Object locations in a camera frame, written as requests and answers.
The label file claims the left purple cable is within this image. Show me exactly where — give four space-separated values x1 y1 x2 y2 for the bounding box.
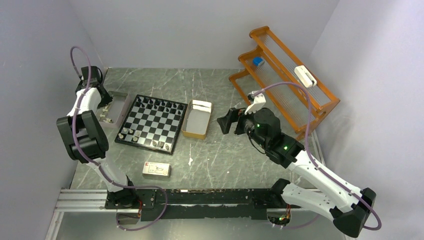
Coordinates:
69 45 169 232

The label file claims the silver metal tin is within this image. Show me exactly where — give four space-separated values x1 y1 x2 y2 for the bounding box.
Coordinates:
95 90 131 129

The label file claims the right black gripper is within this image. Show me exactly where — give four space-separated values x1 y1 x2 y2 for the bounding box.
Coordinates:
216 103 268 149

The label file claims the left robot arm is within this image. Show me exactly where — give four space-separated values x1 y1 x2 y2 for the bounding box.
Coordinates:
56 66 139 208

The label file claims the white plastic device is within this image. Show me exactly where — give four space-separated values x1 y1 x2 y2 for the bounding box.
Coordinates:
294 65 318 88

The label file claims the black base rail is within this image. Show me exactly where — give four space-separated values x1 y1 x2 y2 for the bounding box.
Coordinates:
104 188 287 222

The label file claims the small printed card box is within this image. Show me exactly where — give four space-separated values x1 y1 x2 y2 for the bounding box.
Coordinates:
142 161 172 177

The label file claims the black white chess board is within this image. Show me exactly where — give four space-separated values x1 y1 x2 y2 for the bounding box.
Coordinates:
114 94 188 155

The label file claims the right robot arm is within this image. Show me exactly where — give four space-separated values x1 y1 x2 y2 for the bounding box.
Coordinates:
217 108 377 238

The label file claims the orange wooden rack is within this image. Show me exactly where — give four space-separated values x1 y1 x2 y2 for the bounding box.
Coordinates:
229 26 340 140

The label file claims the blue small block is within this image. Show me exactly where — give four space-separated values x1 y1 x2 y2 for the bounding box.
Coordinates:
252 56 265 67

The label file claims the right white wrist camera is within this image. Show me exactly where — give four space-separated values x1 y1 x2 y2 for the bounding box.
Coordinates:
244 90 266 115

